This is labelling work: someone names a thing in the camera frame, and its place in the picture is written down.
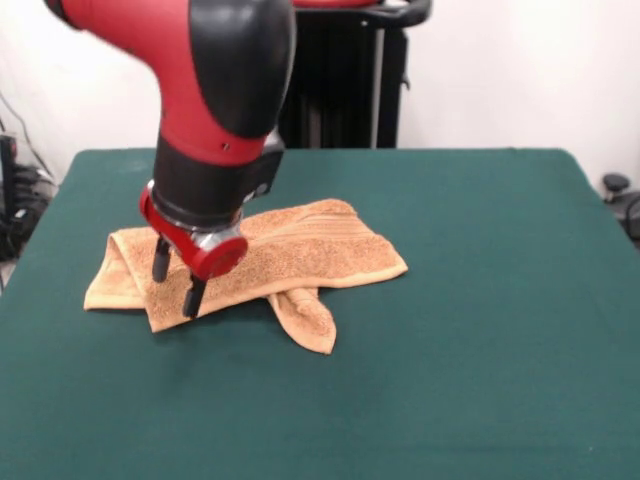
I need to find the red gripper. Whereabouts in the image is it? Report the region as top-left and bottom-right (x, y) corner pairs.
(138, 180), (249, 319)

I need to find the orange terry towel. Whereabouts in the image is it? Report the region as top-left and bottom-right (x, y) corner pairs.
(82, 198), (410, 357)

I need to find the black electrical box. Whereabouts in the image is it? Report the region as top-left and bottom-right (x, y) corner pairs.
(0, 133), (20, 221)

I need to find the dark green table cloth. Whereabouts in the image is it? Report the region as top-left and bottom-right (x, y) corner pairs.
(0, 147), (640, 480)

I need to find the black office chair base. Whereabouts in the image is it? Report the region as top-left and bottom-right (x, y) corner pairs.
(601, 172), (640, 236)

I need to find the black cable bundle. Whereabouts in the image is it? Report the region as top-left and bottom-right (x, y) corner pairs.
(0, 89), (59, 262)

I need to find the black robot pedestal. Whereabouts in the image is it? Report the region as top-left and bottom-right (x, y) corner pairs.
(277, 0), (432, 150)

